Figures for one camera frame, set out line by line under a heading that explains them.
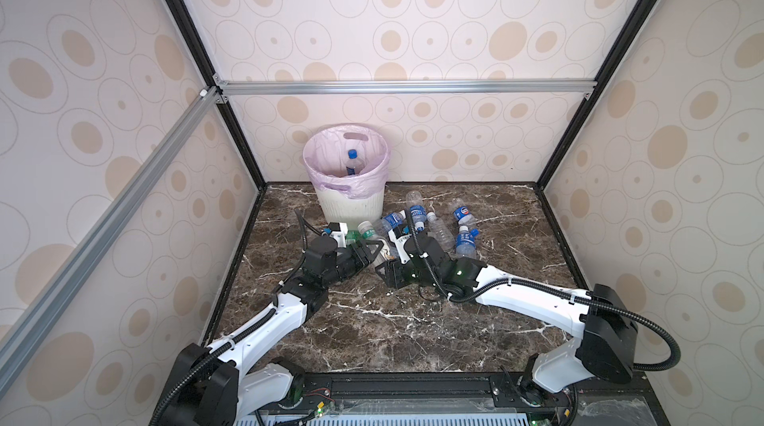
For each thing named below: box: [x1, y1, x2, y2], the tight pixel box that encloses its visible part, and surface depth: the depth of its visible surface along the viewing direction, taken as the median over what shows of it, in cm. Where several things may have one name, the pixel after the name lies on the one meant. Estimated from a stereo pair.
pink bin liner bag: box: [302, 123, 391, 200], surface depth 99 cm
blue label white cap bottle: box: [455, 224, 477, 258], surface depth 99 cm
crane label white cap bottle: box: [358, 220, 394, 261], surface depth 82 cm
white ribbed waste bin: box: [315, 185, 386, 231], surface depth 96 cm
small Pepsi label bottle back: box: [452, 205, 483, 227], surface depth 108 cm
